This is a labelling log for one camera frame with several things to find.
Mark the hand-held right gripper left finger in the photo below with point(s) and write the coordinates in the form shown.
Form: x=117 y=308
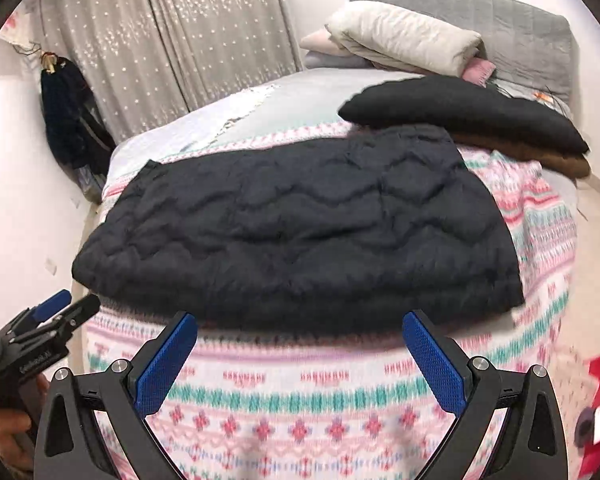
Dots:
x=165 y=365

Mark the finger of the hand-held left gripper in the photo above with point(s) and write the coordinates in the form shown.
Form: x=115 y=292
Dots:
x=52 y=304
x=82 y=310

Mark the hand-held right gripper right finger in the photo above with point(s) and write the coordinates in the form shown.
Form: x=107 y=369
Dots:
x=435 y=365

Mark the black quilted jacket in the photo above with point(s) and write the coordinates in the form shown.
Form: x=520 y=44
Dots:
x=300 y=240

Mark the dark hanging clothes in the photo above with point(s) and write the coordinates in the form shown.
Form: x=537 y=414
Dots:
x=72 y=115

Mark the person's left hand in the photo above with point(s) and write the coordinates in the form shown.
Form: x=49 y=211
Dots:
x=10 y=427

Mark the pink patterned blanket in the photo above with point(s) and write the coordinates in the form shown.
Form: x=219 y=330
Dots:
x=330 y=400

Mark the clear plastic bag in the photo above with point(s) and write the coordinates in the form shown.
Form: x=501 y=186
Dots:
x=91 y=185

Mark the light blue lace-edged cloth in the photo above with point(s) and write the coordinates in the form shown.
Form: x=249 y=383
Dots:
x=190 y=120

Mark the brown folded garment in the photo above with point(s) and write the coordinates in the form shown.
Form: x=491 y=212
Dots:
x=540 y=157

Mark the grey dotted curtain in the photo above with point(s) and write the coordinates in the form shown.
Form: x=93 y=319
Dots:
x=225 y=30
x=110 y=55

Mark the black folded garment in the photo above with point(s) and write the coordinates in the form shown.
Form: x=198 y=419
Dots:
x=460 y=110

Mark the small orange object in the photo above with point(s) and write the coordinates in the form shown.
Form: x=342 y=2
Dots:
x=542 y=95

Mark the mauve folded cloth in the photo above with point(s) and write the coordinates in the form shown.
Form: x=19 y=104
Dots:
x=479 y=71

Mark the bed with grey sheet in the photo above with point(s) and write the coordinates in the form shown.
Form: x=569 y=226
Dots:
x=290 y=95

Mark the grey-blue pillow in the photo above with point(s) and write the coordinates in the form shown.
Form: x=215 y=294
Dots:
x=330 y=60

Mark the white folded quilt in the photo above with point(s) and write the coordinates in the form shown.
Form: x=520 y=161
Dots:
x=405 y=35

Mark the pale pink folded cloth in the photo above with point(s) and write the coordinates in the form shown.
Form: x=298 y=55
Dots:
x=320 y=41

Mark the grey padded headboard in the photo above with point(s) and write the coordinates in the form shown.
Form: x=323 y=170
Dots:
x=520 y=30

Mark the white wall socket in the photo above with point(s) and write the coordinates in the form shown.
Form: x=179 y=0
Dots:
x=52 y=266

